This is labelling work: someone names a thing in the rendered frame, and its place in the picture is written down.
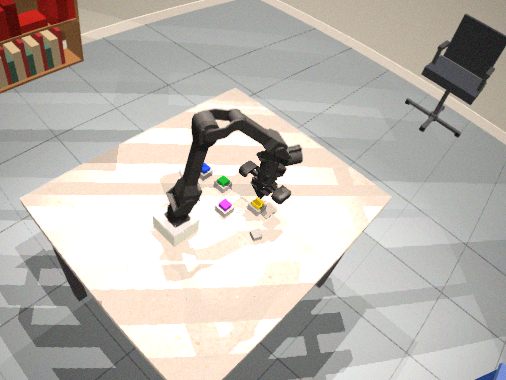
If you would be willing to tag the yellow button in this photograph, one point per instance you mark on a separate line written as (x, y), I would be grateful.
(256, 206)

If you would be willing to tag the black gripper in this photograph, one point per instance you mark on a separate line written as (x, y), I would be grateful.
(262, 179)

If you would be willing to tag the purple button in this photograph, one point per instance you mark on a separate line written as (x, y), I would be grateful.
(224, 208)

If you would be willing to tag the blue button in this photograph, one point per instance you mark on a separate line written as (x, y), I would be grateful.
(205, 172)

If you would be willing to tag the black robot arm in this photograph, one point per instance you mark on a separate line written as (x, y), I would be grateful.
(205, 132)

